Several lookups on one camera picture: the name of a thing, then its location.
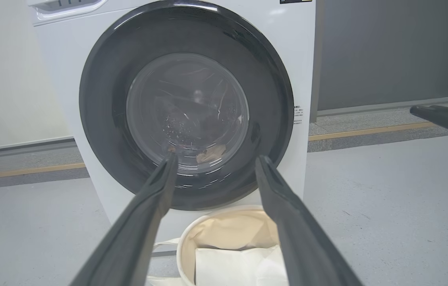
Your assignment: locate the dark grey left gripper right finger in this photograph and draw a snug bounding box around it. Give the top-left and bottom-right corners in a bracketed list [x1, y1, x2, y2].
[255, 154, 363, 286]

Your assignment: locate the cream fabric laundry basket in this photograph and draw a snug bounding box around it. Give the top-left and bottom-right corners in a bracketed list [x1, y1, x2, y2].
[147, 205, 290, 286]

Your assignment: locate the white detergent drawer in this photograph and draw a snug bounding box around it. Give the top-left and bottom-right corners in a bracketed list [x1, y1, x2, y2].
[27, 0, 108, 25]

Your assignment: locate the beige garment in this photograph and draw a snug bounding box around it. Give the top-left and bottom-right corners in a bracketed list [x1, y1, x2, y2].
[196, 145, 227, 164]

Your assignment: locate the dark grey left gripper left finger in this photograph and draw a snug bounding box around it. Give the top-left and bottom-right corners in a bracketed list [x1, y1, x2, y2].
[69, 152, 179, 286]

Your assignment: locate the round dark washing machine door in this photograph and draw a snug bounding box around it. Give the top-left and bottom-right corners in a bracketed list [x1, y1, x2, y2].
[79, 0, 295, 211]

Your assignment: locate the white washing machine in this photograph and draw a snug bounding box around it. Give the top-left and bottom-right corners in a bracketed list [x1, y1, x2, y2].
[27, 0, 317, 254]

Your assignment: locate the white cloth basket liner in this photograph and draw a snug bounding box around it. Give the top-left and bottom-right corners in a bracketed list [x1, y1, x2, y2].
[195, 244, 289, 286]

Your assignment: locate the blue bear print garment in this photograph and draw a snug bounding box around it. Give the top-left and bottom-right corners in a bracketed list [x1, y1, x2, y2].
[156, 93, 228, 153]

